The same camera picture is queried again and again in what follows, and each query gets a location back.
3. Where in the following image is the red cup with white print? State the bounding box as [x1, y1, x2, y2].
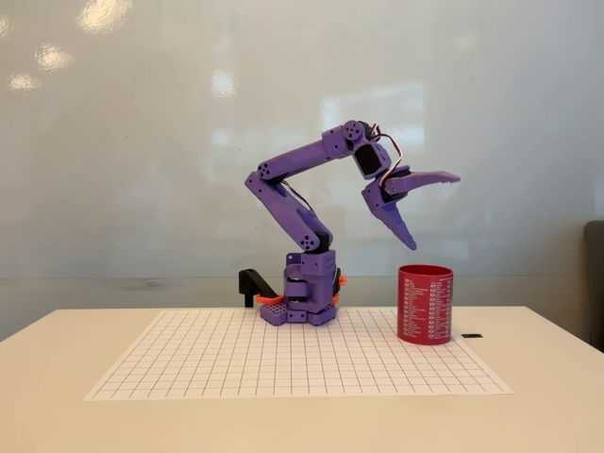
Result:
[395, 264, 455, 347]

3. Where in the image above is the white grid paper sheet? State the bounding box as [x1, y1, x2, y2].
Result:
[83, 309, 514, 402]

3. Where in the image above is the dark grey chair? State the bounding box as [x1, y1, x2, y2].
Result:
[583, 220, 604, 353]

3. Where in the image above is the red white black servo cable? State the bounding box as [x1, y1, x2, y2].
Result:
[366, 124, 410, 188]

